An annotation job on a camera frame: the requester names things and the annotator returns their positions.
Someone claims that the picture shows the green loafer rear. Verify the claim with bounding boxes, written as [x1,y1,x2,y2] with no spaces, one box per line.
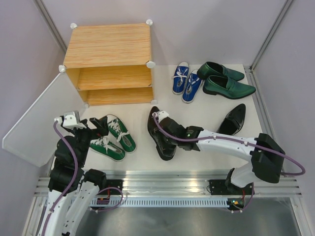
[197,61,245,81]

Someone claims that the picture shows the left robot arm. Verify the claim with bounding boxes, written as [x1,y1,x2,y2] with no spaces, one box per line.
[38,112,109,236]

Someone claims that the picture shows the green sneaker upper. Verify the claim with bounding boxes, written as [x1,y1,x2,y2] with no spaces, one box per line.
[106,114,136,153]

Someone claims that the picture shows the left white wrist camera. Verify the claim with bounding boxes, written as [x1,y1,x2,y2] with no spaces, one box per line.
[54,111,87,130]

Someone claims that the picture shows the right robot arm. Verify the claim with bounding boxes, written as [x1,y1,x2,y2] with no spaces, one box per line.
[147,113,285,195]

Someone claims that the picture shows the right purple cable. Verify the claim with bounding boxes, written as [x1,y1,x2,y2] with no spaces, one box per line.
[152,112,306,214]

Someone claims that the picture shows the aluminium mounting rail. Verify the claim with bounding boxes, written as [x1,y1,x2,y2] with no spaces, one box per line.
[34,169,303,197]

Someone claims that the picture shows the right aluminium frame post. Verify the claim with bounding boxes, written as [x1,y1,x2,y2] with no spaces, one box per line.
[249,0,295,73]

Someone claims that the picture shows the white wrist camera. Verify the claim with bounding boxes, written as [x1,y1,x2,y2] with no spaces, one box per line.
[54,111,87,130]
[152,111,169,123]

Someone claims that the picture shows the green sneaker lower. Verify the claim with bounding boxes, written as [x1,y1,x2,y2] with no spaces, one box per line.
[90,137,126,162]

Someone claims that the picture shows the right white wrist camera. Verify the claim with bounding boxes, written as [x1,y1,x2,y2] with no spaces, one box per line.
[152,111,169,123]

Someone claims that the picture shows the green loafer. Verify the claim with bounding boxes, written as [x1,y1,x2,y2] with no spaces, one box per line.
[203,75,256,100]
[197,61,245,81]

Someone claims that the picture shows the left aluminium frame post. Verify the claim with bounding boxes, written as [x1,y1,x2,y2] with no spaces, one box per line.
[34,0,67,53]

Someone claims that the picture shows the aluminium frame post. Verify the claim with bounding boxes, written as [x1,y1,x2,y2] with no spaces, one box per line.
[34,0,67,53]
[249,0,295,73]

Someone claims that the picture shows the green loafer front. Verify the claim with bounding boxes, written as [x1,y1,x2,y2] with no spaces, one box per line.
[203,75,256,100]

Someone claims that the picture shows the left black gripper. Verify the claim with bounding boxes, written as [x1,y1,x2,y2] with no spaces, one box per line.
[68,116,109,165]

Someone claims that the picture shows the purple cable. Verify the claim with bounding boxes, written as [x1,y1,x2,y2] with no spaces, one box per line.
[40,118,124,236]
[152,112,306,214]

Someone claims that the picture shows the black patent shoe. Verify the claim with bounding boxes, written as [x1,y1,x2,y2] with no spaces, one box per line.
[147,106,173,161]
[216,104,246,135]

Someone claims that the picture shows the green sneaker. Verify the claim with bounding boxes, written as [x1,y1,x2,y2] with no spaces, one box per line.
[106,114,136,153]
[90,137,126,162]

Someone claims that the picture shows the white slotted cable duct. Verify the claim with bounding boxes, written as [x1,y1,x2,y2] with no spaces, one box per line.
[44,198,228,207]

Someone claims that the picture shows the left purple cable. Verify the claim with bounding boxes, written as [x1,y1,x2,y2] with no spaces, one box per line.
[40,118,124,236]

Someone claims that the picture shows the blue sneaker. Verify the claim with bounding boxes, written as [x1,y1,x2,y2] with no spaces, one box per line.
[182,69,203,103]
[172,61,190,95]

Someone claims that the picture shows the wooden two-shelf shoe cabinet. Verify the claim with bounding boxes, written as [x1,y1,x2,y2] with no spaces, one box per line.
[59,19,156,106]

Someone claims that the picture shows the white translucent cabinet door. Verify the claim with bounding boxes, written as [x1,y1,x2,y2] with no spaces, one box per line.
[2,73,86,167]

